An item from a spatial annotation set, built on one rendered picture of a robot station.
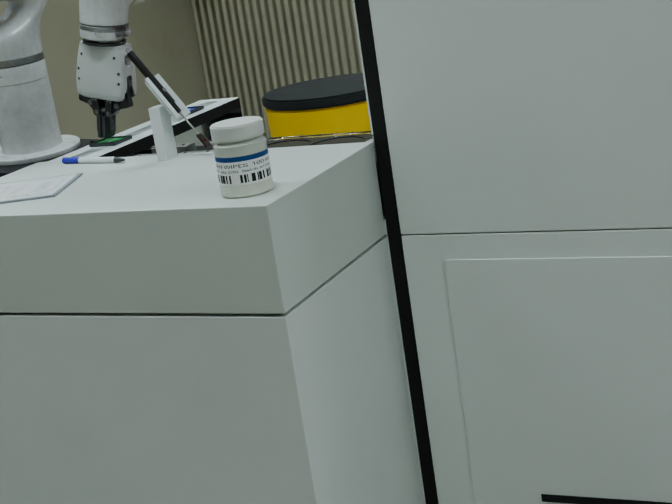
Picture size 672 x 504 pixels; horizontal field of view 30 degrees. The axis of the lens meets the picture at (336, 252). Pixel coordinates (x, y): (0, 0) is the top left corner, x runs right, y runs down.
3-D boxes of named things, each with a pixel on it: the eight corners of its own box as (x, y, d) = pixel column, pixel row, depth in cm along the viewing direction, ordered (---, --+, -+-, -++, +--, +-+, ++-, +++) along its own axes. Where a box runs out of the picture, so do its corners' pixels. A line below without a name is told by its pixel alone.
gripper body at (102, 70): (141, 34, 220) (141, 97, 224) (92, 28, 224) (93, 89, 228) (117, 41, 213) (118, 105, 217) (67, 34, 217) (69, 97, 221)
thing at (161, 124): (199, 154, 198) (184, 70, 195) (186, 160, 195) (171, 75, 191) (166, 156, 201) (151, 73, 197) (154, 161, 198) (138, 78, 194)
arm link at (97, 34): (140, 22, 220) (140, 39, 221) (97, 16, 223) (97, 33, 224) (113, 29, 212) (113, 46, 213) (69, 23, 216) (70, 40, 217)
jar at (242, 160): (283, 183, 168) (271, 114, 165) (259, 198, 162) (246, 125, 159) (237, 186, 171) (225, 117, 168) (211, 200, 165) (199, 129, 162)
